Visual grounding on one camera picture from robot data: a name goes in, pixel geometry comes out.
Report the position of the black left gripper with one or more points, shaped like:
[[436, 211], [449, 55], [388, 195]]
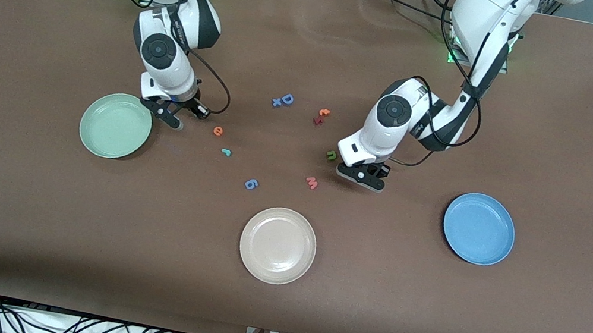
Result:
[[379, 170]]

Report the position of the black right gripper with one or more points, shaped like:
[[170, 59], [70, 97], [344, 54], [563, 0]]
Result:
[[190, 104]]

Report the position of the green foam letter n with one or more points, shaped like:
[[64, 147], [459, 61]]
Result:
[[333, 153]]

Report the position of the orange foam letter e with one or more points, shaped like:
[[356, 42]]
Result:
[[218, 131]]

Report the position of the teal foam letter r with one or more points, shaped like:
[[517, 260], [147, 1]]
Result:
[[225, 150]]

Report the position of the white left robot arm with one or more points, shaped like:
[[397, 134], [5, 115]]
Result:
[[395, 114]]

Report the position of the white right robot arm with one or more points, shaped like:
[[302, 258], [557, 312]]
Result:
[[162, 53]]

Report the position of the pink foam letter w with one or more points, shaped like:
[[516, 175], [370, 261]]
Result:
[[311, 183]]

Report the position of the pale green plate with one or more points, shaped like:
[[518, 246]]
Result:
[[110, 126]]

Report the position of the dark red foam letter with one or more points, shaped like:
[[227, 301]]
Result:
[[317, 121]]

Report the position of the orange foam letter t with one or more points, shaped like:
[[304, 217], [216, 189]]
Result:
[[323, 112]]

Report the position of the blue foam letter x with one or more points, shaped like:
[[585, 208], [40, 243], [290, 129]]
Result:
[[276, 103]]

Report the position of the blue foam letter g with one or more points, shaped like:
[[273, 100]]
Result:
[[251, 184]]

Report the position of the blue foam letter D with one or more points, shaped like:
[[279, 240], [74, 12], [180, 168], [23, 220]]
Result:
[[283, 99]]

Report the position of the beige plate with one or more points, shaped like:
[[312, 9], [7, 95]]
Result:
[[277, 246]]

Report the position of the blue plate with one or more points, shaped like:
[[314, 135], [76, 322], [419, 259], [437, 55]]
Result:
[[479, 228]]

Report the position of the brown table cover sheet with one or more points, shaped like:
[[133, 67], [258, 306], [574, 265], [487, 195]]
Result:
[[429, 309]]

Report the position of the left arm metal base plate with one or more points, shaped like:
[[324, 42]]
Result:
[[456, 59]]

